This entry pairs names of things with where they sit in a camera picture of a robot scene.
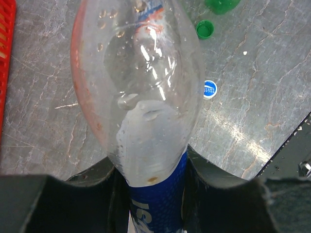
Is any red plastic shopping basket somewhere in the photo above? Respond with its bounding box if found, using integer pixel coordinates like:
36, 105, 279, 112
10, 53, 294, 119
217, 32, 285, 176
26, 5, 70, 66
0, 0, 17, 132

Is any white blue bottle cap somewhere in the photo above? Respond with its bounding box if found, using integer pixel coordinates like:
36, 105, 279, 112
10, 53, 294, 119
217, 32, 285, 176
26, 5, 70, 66
203, 80, 218, 100

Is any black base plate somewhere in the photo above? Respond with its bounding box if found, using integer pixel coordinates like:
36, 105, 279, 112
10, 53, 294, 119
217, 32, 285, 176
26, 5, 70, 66
257, 115, 311, 179

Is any green bottle cap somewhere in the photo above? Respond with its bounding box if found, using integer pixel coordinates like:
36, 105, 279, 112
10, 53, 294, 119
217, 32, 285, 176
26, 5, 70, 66
195, 20, 214, 40

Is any green plastic bottle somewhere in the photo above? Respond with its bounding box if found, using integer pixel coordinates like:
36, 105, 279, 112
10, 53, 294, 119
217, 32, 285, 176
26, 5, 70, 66
205, 0, 240, 15

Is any blue cap drink bottle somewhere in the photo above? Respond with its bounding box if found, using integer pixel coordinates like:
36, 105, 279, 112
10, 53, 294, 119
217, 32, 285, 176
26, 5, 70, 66
70, 0, 205, 233

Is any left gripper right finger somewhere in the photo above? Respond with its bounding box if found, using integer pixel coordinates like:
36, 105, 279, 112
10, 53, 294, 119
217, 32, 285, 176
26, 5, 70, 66
182, 147, 311, 233

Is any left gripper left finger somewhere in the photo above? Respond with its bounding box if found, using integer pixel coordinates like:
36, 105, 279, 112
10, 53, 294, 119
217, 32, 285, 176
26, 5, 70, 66
0, 158, 129, 233

